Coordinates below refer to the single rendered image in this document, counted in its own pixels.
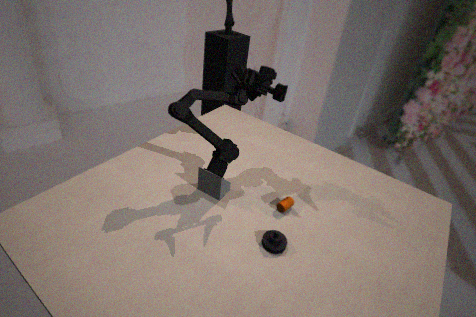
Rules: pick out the orange knob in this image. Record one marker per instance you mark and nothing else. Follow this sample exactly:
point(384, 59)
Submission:
point(285, 204)

